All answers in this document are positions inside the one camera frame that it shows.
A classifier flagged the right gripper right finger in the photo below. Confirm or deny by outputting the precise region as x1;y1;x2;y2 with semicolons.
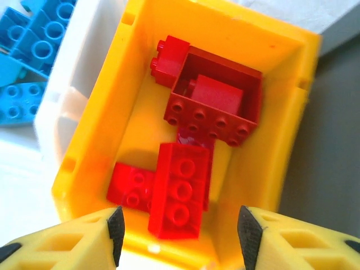
237;204;360;270

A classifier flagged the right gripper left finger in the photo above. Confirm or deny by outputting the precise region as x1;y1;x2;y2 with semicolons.
0;205;126;270

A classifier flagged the small red lego brick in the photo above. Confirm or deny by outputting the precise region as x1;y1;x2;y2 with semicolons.
106;162;158;212

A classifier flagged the long red lego brick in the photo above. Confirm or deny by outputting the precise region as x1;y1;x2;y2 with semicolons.
147;142;212;241

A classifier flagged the dark red lego brick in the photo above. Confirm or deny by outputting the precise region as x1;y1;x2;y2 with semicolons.
163;44;264;147

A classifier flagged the blue sloped lego brick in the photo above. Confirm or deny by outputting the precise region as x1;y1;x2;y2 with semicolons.
0;52;29;87

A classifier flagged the yellow plastic bin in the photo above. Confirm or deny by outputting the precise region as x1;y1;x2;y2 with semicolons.
50;0;323;270

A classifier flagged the white plastic bin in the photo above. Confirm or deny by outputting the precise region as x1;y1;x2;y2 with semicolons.
0;0;130;158

